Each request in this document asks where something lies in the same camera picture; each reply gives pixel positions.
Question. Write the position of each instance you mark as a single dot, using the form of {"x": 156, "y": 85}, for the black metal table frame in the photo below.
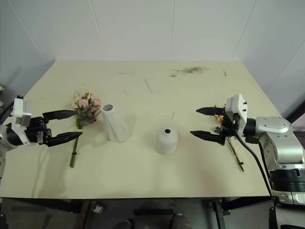
{"x": 59, "y": 205}

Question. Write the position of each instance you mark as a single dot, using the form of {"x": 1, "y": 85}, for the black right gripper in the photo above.
{"x": 230, "y": 125}

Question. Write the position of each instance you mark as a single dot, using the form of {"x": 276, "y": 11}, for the pink flower bouquet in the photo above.
{"x": 87, "y": 108}

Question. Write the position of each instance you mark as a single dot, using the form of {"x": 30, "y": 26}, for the thin dry twig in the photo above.
{"x": 148, "y": 85}

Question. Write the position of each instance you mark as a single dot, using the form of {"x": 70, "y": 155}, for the yellow flower bouquet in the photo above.
{"x": 234, "y": 152}

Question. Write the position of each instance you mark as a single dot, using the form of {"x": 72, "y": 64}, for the dried plant debris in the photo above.
{"x": 190, "y": 70}

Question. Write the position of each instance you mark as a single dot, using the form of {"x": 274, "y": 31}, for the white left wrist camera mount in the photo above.
{"x": 19, "y": 112}

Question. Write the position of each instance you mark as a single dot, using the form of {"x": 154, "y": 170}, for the tall twisted white vase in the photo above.
{"x": 115, "y": 126}

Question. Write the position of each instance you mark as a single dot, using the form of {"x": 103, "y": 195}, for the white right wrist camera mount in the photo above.
{"x": 238, "y": 107}

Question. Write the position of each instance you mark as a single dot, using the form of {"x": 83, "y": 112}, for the short dry twig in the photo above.
{"x": 224, "y": 72}

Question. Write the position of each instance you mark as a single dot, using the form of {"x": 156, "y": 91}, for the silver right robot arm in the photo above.
{"x": 278, "y": 133}

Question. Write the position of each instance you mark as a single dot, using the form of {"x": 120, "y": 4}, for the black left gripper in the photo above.
{"x": 35, "y": 130}

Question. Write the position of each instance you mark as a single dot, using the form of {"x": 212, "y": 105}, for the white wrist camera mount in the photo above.
{"x": 238, "y": 107}
{"x": 19, "y": 112}

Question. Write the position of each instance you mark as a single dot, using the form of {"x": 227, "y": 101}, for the short round white vase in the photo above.
{"x": 166, "y": 142}

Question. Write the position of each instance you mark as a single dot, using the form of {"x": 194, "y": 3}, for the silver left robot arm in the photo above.
{"x": 9, "y": 137}

